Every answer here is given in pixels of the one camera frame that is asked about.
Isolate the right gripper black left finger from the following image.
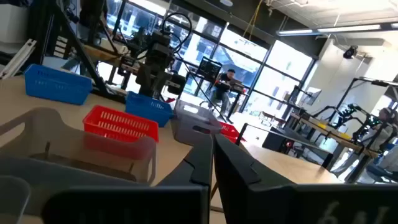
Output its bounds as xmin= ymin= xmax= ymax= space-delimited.
xmin=41 ymin=133 xmax=214 ymax=224

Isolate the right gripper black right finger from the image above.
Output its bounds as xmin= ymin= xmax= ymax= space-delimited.
xmin=213 ymin=133 xmax=398 ymax=224

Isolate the red plastic basket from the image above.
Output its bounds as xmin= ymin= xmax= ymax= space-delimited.
xmin=219 ymin=121 xmax=246 ymax=144
xmin=82 ymin=105 xmax=160 ymax=143

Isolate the black computer tower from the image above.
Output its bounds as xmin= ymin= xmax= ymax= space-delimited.
xmin=262 ymin=126 xmax=299 ymax=153

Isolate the wooden background table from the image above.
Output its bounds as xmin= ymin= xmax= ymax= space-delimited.
xmin=289 ymin=111 xmax=380 ymax=184

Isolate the blue plastic basket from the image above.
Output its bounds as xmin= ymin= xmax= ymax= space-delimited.
xmin=24 ymin=63 xmax=93 ymax=106
xmin=124 ymin=91 xmax=174 ymax=128

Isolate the grey computer monitor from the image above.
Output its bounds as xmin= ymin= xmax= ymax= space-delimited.
xmin=298 ymin=86 xmax=323 ymax=106

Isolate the black standing desk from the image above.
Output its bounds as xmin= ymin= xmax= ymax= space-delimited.
xmin=186 ymin=71 xmax=246 ymax=124

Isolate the person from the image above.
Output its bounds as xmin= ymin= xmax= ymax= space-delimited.
xmin=208 ymin=68 xmax=237 ymax=118
xmin=331 ymin=107 xmax=398 ymax=181

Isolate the black computer monitor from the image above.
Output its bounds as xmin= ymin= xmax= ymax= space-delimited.
xmin=197 ymin=56 xmax=223 ymax=82

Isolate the clear plastic bin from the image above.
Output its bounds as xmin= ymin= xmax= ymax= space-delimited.
xmin=0 ymin=107 xmax=157 ymax=218

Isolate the short ceiling light strip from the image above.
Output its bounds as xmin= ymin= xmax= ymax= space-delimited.
xmin=276 ymin=28 xmax=315 ymax=37

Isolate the long ceiling light strip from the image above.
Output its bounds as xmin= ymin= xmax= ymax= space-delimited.
xmin=317 ymin=24 xmax=382 ymax=34

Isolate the white aluminium profile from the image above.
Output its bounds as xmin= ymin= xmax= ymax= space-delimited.
xmin=0 ymin=39 xmax=37 ymax=80

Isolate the white cabinet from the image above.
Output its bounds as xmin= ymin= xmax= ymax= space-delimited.
xmin=0 ymin=3 xmax=30 ymax=44

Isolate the black table edge rail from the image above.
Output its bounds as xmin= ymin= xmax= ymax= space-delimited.
xmin=235 ymin=123 xmax=335 ymax=170

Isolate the black ceiling camera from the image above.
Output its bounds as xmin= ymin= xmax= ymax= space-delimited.
xmin=343 ymin=45 xmax=359 ymax=60

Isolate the thin black looped cable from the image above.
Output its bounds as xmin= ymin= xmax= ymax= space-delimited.
xmin=160 ymin=12 xmax=193 ymax=55

